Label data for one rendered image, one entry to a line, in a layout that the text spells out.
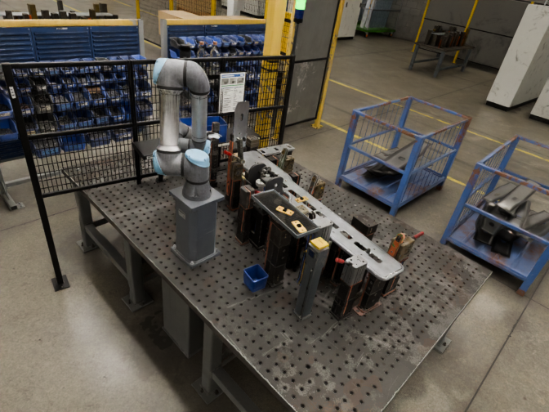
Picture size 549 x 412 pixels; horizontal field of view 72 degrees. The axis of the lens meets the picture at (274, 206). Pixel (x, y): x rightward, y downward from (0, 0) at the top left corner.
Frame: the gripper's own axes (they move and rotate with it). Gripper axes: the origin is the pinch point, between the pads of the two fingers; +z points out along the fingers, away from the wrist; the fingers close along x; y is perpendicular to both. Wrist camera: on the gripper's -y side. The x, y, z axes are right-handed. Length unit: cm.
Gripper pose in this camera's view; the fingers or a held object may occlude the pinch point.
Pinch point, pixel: (215, 146)
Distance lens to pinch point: 231.5
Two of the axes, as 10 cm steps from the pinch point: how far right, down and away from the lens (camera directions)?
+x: 5.5, -8.2, -1.6
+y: 5.8, 5.1, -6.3
